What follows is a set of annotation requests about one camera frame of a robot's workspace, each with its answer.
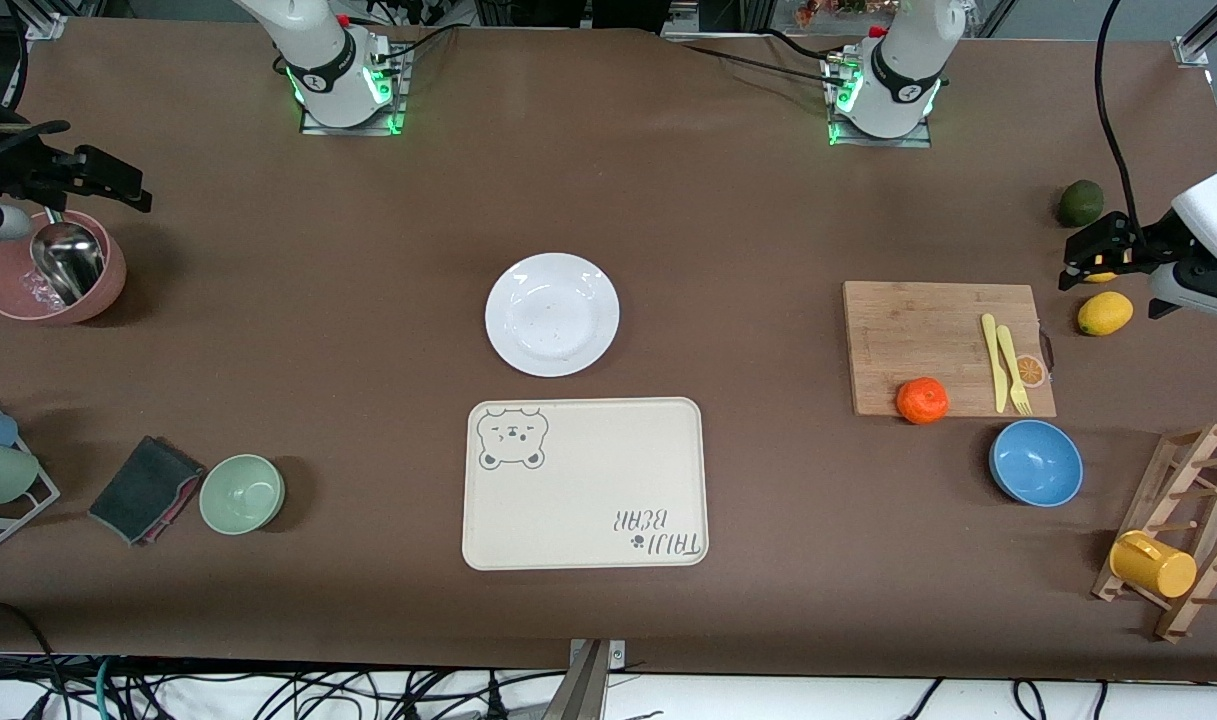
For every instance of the cream tray with bear print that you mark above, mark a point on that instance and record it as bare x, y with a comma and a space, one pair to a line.
588, 490

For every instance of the metal scoop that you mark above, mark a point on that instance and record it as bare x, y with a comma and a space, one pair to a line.
68, 262

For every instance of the orange mandarin fruit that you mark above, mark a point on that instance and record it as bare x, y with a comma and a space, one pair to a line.
922, 401

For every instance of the white round plate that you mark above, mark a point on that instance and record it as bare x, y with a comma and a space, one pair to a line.
553, 315

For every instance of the pink folded cloth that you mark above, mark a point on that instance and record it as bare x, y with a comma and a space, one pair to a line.
184, 512

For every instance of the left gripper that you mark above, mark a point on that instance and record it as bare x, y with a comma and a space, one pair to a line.
1140, 243

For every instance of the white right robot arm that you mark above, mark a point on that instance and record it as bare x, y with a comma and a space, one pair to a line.
318, 50

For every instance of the wooden mug rack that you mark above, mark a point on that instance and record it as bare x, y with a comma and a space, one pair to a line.
1163, 497

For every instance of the blue bowl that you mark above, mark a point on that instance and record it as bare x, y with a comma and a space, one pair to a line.
1036, 463

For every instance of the wooden cutting board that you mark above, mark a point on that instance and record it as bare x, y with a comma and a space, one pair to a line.
918, 330

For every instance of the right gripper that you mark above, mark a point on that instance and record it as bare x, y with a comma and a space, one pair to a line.
13, 167

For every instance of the yellow lemon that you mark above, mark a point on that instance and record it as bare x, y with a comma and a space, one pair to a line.
1101, 277
1105, 314

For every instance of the dark grey folded cloth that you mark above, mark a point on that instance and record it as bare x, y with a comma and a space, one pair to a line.
143, 490

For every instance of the pink bowl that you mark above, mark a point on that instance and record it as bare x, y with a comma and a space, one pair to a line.
3, 290

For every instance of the brown table mat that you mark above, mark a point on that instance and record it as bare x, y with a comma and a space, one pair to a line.
268, 300

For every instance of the orange slice round sticker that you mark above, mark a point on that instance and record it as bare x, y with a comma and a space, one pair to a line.
1034, 372

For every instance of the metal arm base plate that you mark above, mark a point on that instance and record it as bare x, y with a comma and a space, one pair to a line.
918, 141
400, 110

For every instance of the yellow plastic knife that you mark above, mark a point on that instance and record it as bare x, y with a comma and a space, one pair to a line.
994, 360

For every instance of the pale green bowl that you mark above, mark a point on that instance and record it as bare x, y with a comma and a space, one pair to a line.
242, 494

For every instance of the yellow plastic fork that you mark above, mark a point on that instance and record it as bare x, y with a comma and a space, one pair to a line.
1011, 360

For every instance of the yellow mug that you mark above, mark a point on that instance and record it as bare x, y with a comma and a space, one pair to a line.
1153, 567

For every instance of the aluminium frame profile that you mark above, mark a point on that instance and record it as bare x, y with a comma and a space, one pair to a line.
1193, 48
46, 25

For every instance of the dark green avocado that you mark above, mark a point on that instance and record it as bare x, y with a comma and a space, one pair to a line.
1080, 203

